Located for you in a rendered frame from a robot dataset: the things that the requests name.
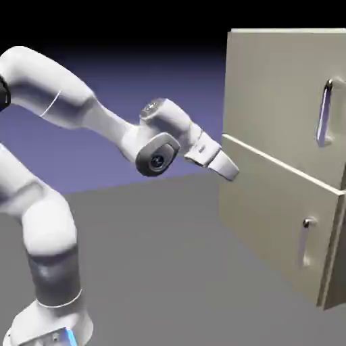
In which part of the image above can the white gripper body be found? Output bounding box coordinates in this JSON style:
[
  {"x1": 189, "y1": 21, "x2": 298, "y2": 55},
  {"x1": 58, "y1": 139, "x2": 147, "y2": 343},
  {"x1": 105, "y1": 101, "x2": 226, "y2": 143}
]
[{"x1": 207, "y1": 149, "x2": 241, "y2": 182}]

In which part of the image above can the beige cabinet door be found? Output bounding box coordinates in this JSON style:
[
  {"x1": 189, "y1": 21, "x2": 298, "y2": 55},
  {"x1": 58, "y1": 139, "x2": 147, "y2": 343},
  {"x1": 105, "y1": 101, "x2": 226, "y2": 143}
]
[
  {"x1": 218, "y1": 134, "x2": 346, "y2": 308},
  {"x1": 222, "y1": 28, "x2": 346, "y2": 192}
]

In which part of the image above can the silver curved door handle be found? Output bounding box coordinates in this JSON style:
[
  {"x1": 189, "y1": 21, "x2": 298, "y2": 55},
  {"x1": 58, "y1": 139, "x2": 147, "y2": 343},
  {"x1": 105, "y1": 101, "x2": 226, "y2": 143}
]
[
  {"x1": 315, "y1": 78, "x2": 335, "y2": 147},
  {"x1": 297, "y1": 217, "x2": 316, "y2": 268}
]

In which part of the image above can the beige cabinet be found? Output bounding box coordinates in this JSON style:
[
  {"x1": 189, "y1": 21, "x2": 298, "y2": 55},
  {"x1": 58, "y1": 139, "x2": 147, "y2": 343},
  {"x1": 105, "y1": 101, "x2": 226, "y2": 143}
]
[{"x1": 218, "y1": 28, "x2": 346, "y2": 312}]

